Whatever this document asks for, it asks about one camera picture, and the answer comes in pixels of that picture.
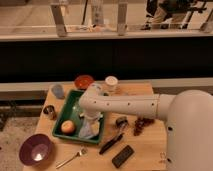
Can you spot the light blue towel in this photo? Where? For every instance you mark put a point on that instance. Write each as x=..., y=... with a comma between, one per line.
x=89, y=129

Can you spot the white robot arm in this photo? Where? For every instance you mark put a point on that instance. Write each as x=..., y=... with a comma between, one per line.
x=188, y=116

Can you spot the blue grey plastic cup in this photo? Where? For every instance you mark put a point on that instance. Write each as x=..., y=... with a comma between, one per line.
x=57, y=90

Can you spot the small metal cup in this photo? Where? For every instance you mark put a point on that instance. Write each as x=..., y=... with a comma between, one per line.
x=49, y=111

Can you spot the orange red bowl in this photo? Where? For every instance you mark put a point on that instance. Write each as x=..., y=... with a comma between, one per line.
x=83, y=81

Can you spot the green plastic tray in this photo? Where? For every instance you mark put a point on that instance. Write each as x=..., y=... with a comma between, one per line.
x=71, y=111

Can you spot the dark red grape bunch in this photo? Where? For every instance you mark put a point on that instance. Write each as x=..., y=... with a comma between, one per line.
x=140, y=123

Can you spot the orange peach fruit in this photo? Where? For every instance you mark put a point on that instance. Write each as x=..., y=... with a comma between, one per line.
x=68, y=127

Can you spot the wooden table board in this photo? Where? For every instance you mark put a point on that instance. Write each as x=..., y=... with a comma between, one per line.
x=149, y=147

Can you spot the black rectangular remote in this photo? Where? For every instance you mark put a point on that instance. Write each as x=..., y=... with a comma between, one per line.
x=122, y=156

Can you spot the silver fork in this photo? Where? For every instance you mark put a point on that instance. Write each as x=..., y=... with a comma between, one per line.
x=78, y=154

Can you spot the purple bowl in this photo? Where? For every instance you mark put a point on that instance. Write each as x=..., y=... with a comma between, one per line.
x=35, y=149

